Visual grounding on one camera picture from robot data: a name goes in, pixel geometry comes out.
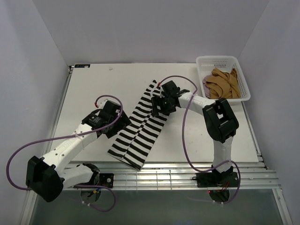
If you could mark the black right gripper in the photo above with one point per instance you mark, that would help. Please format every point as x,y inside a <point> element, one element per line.
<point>158,101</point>

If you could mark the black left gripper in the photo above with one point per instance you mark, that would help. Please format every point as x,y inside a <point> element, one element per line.
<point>123,122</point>

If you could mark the black white striped tank top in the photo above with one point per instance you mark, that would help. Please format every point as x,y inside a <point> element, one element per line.
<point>134,143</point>

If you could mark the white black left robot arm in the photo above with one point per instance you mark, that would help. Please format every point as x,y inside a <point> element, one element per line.
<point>47,175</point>

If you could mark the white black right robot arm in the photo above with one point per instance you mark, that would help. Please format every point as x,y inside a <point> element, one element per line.
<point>221,124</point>

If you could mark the mauve tank top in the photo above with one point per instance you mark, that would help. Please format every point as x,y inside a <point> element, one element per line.
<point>205,87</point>

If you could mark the tan tank top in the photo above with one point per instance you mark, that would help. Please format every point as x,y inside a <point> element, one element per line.
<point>224,84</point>

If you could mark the white plastic perforated basket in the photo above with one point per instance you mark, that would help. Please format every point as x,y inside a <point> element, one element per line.
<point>205,65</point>

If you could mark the aluminium rail frame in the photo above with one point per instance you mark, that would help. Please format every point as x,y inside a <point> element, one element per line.
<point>166,194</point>

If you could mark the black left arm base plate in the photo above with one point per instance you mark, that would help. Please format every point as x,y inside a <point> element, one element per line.
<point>105,179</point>

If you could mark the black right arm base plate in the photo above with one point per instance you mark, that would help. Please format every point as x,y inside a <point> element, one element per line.
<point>210,180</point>

